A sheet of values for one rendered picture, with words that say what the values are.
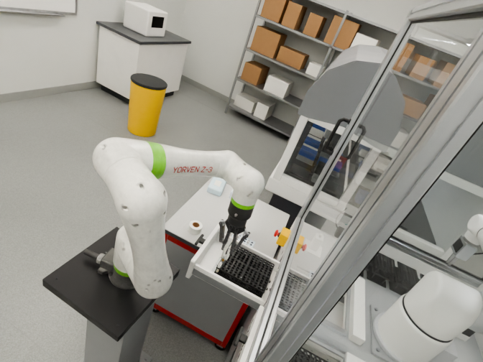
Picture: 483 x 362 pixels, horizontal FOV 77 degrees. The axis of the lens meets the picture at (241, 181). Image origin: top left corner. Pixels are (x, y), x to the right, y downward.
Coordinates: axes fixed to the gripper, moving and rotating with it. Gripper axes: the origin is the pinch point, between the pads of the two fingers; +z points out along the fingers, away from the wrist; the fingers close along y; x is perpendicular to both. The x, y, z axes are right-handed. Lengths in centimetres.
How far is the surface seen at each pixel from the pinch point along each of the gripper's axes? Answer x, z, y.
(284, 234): -36.2, 6.8, -19.0
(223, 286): 7.8, 10.8, -5.0
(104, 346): 30, 55, 33
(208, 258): -3.6, 12.7, 7.6
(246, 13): -434, -64, 177
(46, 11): -182, -19, 307
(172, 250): -15.2, 31.8, 31.0
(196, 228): -20.4, 15.4, 22.7
